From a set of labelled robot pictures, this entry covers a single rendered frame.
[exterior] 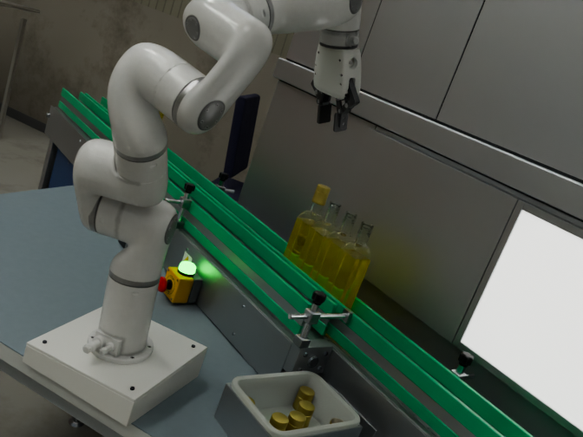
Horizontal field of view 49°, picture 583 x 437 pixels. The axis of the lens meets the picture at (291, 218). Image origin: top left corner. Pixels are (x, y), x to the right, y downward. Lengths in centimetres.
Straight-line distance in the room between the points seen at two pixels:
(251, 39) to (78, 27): 480
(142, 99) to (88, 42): 463
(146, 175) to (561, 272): 78
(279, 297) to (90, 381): 46
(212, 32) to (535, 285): 78
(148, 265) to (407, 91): 79
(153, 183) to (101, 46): 452
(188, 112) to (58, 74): 491
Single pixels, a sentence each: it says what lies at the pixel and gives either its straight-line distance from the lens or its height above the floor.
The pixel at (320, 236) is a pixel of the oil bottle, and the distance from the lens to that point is 150.
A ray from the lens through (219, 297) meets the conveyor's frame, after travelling 159.
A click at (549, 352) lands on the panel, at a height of 108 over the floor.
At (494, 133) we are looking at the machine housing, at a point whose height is 142.
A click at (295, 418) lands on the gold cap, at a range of 126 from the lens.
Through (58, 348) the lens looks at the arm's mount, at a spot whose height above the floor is 80.
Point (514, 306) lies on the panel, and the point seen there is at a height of 112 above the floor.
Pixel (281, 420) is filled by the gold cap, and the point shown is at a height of 81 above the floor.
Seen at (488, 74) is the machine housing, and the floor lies 153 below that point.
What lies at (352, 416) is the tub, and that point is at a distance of 130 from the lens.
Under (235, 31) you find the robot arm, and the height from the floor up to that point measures 145.
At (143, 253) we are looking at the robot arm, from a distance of 116.
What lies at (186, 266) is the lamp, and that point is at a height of 85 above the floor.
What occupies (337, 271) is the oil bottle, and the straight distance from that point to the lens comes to 146.
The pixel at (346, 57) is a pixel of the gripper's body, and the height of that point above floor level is 147.
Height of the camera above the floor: 147
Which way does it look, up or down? 15 degrees down
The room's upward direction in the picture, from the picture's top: 20 degrees clockwise
